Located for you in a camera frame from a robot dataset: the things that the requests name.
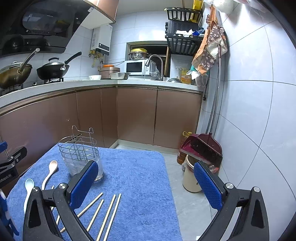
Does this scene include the light blue ceramic spoon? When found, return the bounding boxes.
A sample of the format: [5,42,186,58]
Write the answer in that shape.
[23,178,35,213]

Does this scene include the cream ceramic spoon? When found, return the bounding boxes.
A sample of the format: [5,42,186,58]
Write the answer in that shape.
[41,160,58,190]

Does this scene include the chrome kitchen faucet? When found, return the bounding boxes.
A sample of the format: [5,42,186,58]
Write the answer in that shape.
[145,54,164,81]

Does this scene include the blue gloved left hand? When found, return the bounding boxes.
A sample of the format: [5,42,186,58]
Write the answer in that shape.
[1,190,20,237]

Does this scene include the cream trash bin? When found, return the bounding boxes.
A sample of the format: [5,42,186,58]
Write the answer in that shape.
[182,155,202,193]

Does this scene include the gas stove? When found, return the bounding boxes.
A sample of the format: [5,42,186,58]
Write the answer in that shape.
[1,78,64,96]

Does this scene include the maroon dustpan with broom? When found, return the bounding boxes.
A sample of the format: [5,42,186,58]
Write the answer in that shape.
[184,133,223,168]

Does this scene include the brass wok with lid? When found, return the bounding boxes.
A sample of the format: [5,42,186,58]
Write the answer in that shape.
[0,48,40,89]

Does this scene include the blue towel mat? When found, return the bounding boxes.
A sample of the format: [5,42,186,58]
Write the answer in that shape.
[6,143,183,241]

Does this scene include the cooking oil bottle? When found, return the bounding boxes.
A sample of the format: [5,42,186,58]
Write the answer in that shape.
[177,131,193,165]

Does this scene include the black wok with lid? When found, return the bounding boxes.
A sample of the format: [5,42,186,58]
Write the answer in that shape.
[37,51,82,82]

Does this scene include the white bowl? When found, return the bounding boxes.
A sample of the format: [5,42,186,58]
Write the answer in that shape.
[89,75,101,80]

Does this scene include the brown rice cooker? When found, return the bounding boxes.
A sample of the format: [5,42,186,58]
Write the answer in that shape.
[98,64,120,79]

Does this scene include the brown lower cabinets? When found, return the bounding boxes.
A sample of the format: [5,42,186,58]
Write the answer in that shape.
[1,85,202,172]

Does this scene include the stainless steel tray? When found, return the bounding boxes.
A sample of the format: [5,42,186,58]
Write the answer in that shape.
[110,72,130,80]

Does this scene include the black range hood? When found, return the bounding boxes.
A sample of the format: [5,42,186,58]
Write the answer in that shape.
[1,1,93,57]

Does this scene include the yellow detergent bottle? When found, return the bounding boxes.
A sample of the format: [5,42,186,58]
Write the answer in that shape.
[180,68,192,85]

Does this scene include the white water heater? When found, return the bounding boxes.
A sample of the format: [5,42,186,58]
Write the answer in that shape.
[90,24,112,56]

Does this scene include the white microwave oven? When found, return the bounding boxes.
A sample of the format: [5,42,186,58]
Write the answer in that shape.
[124,60,154,76]

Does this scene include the yellow lidded steel bowl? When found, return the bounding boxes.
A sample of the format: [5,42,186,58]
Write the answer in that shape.
[128,48,148,60]

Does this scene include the patterned hanging apron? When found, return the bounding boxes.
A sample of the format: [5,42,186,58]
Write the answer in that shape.
[192,5,228,75]

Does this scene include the brown upper cabinet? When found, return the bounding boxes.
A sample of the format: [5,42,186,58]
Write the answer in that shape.
[80,0,119,30]

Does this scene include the black dish rack shelf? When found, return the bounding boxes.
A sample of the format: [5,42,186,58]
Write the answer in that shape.
[164,7,204,56]

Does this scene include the wire utensil holder clear base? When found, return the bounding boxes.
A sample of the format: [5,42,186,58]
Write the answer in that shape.
[58,125,104,181]

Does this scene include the grey hose pipes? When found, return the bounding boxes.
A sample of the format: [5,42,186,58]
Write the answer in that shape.
[206,45,222,135]

